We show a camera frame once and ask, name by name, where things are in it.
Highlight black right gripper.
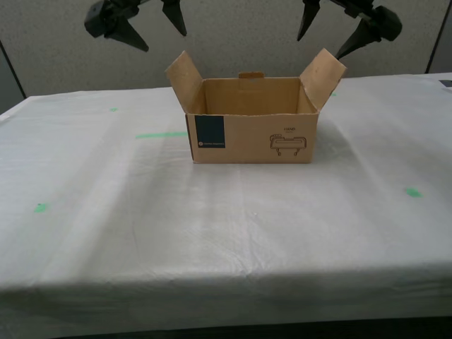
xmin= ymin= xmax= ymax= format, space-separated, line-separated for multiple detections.
xmin=296 ymin=0 xmax=404 ymax=60

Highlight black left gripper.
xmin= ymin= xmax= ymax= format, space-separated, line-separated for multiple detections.
xmin=83 ymin=0 xmax=189 ymax=53

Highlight cardboard box black stripes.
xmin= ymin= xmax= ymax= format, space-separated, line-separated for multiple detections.
xmin=164 ymin=48 xmax=347 ymax=165

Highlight faded green tape strip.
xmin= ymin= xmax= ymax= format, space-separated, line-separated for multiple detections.
xmin=136 ymin=131 xmax=189 ymax=140

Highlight white translucent table cover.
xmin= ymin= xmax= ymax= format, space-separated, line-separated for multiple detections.
xmin=0 ymin=72 xmax=452 ymax=319

